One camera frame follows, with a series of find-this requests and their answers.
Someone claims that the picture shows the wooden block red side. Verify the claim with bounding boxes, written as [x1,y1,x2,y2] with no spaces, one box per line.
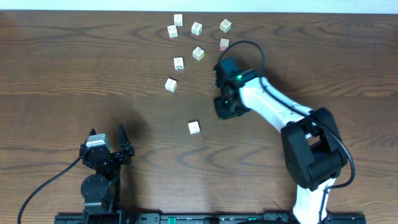
[219,39,229,51]

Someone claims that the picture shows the wooden block yellow side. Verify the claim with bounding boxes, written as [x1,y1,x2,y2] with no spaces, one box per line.
[192,47,205,61]

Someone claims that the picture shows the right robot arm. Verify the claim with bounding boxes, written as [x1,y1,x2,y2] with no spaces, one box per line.
[214,57,353,223]

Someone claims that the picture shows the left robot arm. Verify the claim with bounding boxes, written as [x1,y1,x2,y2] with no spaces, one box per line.
[79,124,134,223]

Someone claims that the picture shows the wooden block green side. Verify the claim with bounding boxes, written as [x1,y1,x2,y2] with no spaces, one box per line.
[191,22,203,35]

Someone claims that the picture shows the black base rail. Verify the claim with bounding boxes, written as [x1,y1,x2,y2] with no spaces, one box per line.
[54,212,368,224]

